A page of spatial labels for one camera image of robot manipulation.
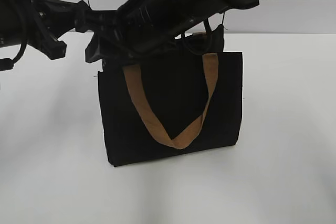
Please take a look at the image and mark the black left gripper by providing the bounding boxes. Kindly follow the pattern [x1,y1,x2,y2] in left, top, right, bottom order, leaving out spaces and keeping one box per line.
[27,0,90,60]

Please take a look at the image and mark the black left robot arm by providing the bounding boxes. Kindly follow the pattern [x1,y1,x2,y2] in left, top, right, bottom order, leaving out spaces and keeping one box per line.
[1,0,89,63]

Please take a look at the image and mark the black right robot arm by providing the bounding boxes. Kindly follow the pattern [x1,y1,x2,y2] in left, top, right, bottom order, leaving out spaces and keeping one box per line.
[86,0,260,63]

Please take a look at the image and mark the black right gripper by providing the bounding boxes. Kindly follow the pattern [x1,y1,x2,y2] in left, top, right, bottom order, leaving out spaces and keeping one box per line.
[84,10,147,64]

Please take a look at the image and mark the black tote bag brown handles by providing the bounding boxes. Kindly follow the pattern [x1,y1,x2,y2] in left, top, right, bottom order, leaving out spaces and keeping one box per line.
[98,25,243,167]

